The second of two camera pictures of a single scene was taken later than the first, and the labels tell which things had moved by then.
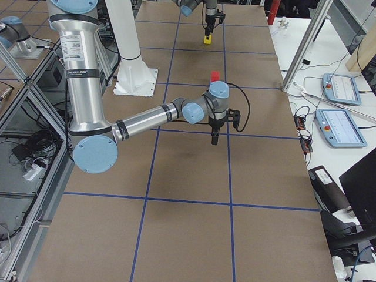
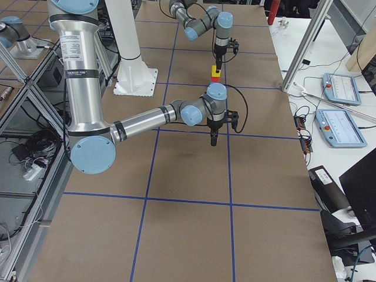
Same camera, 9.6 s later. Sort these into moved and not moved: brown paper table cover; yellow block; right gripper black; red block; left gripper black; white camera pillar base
Moved: left gripper black; yellow block
Not moved: brown paper table cover; right gripper black; white camera pillar base; red block
